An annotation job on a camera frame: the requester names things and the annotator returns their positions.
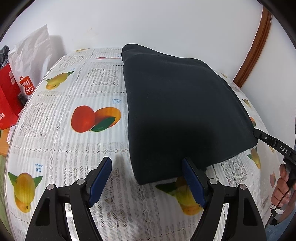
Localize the blue jeans leg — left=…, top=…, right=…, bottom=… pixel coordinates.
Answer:
left=265, top=205, right=295, bottom=241

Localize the black garment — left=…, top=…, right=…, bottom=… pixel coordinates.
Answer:
left=121, top=44, right=258, bottom=185

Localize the brown wooden door frame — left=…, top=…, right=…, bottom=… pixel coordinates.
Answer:
left=233, top=7, right=272, bottom=88

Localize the black cable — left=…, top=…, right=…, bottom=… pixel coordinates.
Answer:
left=264, top=187, right=295, bottom=229

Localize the red paper shopping bag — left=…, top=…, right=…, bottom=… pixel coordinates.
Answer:
left=0, top=64, right=23, bottom=130

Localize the green bed sheet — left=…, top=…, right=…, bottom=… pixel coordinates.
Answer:
left=0, top=155, right=11, bottom=233

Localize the fruit print lace tablecloth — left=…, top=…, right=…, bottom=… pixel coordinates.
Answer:
left=2, top=48, right=280, bottom=240

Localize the white Miniso plastic bag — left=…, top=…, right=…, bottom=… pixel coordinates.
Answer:
left=8, top=25, right=57, bottom=99

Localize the wooden bedside table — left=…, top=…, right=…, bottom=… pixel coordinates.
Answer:
left=0, top=128, right=10, bottom=157

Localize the person's right hand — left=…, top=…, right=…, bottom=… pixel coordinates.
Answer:
left=271, top=164, right=295, bottom=208

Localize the grey plaid cloth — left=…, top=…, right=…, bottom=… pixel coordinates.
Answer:
left=0, top=46, right=10, bottom=68

